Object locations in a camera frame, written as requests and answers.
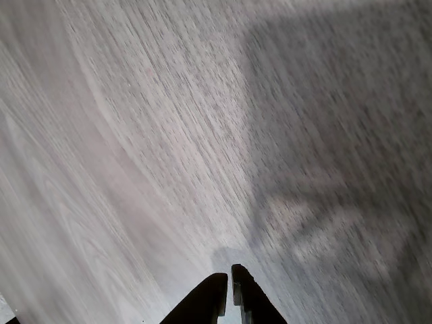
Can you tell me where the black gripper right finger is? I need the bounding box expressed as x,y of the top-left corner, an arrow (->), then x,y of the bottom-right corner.
231,263 -> 288,324

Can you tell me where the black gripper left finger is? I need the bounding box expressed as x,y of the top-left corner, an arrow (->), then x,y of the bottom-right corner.
160,273 -> 228,324

